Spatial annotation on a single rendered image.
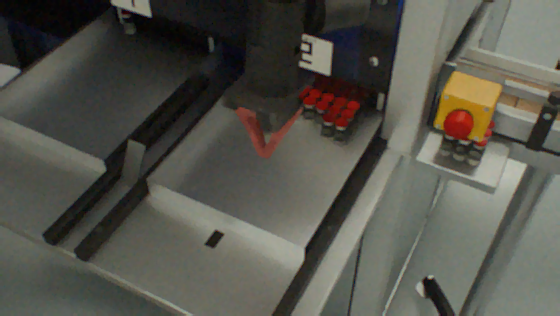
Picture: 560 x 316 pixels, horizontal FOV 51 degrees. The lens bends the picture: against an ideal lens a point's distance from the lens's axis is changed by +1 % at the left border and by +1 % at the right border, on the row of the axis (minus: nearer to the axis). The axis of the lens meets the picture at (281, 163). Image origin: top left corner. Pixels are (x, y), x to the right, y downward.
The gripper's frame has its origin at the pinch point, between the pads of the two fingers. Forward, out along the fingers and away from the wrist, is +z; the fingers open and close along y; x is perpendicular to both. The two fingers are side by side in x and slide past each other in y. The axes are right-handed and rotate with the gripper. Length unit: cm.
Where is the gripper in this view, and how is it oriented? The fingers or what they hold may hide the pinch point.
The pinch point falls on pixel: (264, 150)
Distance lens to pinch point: 69.1
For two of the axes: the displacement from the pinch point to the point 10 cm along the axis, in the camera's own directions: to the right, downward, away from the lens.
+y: 4.5, -5.2, 7.3
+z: -0.9, 7.8, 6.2
